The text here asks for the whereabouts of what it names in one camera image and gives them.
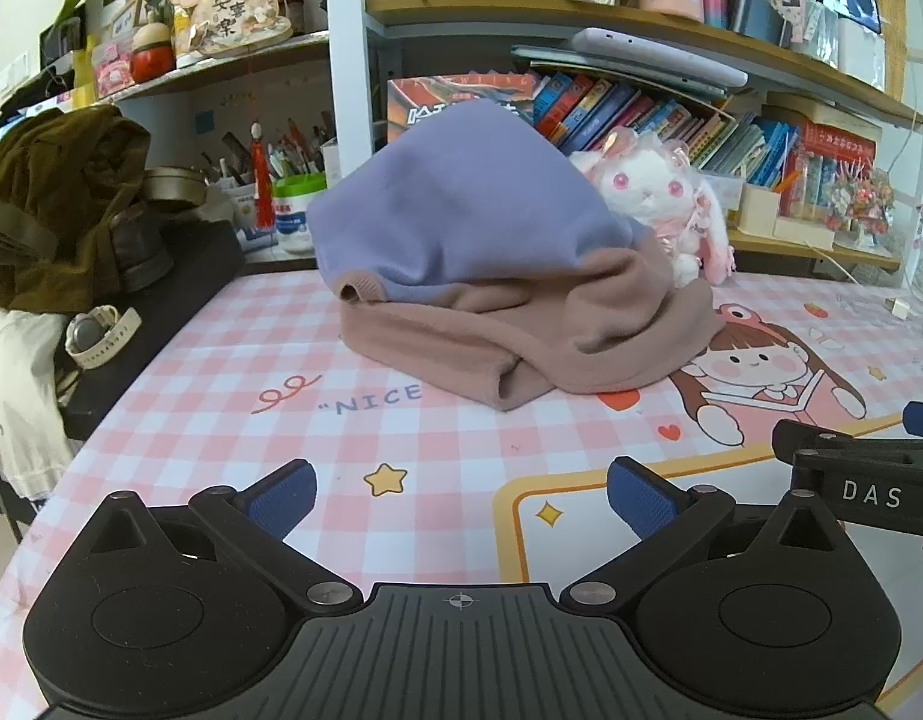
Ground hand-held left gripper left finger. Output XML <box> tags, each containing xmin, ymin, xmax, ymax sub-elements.
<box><xmin>79</xmin><ymin>460</ymin><xmax>365</xmax><ymax>616</ymax></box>

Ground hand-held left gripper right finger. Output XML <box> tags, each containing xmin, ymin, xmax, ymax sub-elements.
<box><xmin>559</xmin><ymin>456</ymin><xmax>849</xmax><ymax>616</ymax></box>

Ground purple and pink sweater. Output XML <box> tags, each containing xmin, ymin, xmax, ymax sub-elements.
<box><xmin>306</xmin><ymin>101</ymin><xmax>727</xmax><ymax>412</ymax></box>

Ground pink checkered table mat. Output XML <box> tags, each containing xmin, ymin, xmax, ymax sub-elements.
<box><xmin>0</xmin><ymin>266</ymin><xmax>923</xmax><ymax>720</ymax></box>

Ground white paper box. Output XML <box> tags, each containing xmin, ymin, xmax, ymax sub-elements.
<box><xmin>772</xmin><ymin>214</ymin><xmax>838</xmax><ymax>252</ymax></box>
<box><xmin>735</xmin><ymin>180</ymin><xmax>781</xmax><ymax>235</ymax></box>

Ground white wristwatch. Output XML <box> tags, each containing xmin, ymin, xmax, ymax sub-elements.
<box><xmin>62</xmin><ymin>304</ymin><xmax>142</xmax><ymax>370</ymax></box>

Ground white wipes tub green lid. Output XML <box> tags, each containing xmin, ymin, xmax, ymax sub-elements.
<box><xmin>272</xmin><ymin>174</ymin><xmax>329</xmax><ymax>256</ymax></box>

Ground white cloth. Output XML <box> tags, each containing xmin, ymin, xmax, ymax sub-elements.
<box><xmin>0</xmin><ymin>306</ymin><xmax>76</xmax><ymax>518</ymax></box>

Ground red box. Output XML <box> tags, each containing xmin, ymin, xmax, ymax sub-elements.
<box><xmin>780</xmin><ymin>116</ymin><xmax>883</xmax><ymax>218</ymax></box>

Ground white pink plush bunny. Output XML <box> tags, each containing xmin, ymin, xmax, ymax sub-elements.
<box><xmin>570</xmin><ymin>127</ymin><xmax>736</xmax><ymax>290</ymax></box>

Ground red tassel charm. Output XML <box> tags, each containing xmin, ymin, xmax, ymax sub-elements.
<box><xmin>250</xmin><ymin>118</ymin><xmax>277</xmax><ymax>230</ymax></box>

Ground round metal tin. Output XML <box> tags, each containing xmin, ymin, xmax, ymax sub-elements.
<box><xmin>142</xmin><ymin>167</ymin><xmax>208</xmax><ymax>205</ymax></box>

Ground cup of pens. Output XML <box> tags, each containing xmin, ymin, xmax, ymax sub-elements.
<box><xmin>199</xmin><ymin>111</ymin><xmax>338</xmax><ymax>185</ymax></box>

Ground white storage box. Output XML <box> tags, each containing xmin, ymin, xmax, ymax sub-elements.
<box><xmin>837</xmin><ymin>15</ymin><xmax>886</xmax><ymax>80</ymax></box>

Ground row of colourful books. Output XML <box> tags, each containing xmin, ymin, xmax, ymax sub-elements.
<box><xmin>532</xmin><ymin>71</ymin><xmax>804</xmax><ymax>188</ymax></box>

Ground olive green jacket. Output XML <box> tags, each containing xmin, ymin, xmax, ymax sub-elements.
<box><xmin>0</xmin><ymin>105</ymin><xmax>155</xmax><ymax>312</ymax></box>

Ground white flat device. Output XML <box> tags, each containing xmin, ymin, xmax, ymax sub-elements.
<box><xmin>570</xmin><ymin>26</ymin><xmax>749</xmax><ymax>89</ymax></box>

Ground large orange cover book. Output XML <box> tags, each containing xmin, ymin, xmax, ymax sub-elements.
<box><xmin>386</xmin><ymin>73</ymin><xmax>553</xmax><ymax>147</ymax></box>

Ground grey green folder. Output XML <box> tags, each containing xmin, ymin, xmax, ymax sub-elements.
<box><xmin>510</xmin><ymin>43</ymin><xmax>733</xmax><ymax>100</ymax></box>

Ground white shelf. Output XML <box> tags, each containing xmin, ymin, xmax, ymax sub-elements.
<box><xmin>94</xmin><ymin>30</ymin><xmax>331</xmax><ymax>102</ymax></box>

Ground red daruma doll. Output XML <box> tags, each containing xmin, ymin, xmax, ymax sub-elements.
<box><xmin>129</xmin><ymin>22</ymin><xmax>178</xmax><ymax>85</ymax></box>

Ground pink printed box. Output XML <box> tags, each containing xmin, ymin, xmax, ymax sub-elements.
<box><xmin>92</xmin><ymin>41</ymin><xmax>136</xmax><ymax>97</ymax></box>

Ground wooden bookshelf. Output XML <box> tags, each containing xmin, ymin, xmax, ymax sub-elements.
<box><xmin>326</xmin><ymin>0</ymin><xmax>923</xmax><ymax>286</ymax></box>

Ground paper flower decoration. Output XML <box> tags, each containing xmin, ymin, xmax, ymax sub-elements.
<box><xmin>169</xmin><ymin>0</ymin><xmax>293</xmax><ymax>61</ymax></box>

